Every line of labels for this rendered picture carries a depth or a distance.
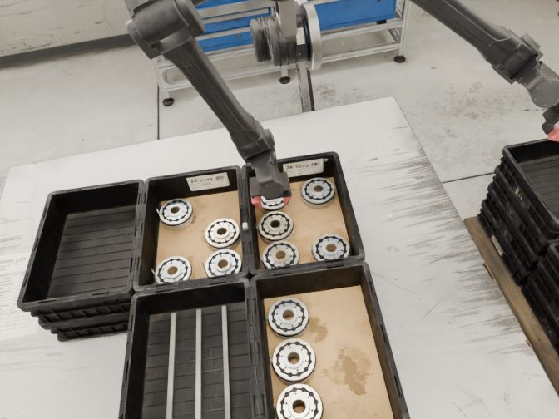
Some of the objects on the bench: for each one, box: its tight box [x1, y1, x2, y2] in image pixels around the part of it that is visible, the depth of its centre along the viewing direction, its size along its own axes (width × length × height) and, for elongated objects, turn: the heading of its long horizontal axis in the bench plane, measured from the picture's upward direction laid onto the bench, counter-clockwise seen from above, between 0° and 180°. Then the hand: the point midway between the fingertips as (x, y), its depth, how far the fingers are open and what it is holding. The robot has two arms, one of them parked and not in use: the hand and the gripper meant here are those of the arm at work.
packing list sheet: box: [0, 252, 38, 341], centre depth 145 cm, size 33×23×1 cm
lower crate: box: [38, 313, 130, 342], centre depth 141 cm, size 40×30×12 cm
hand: (273, 205), depth 126 cm, fingers open, 6 cm apart
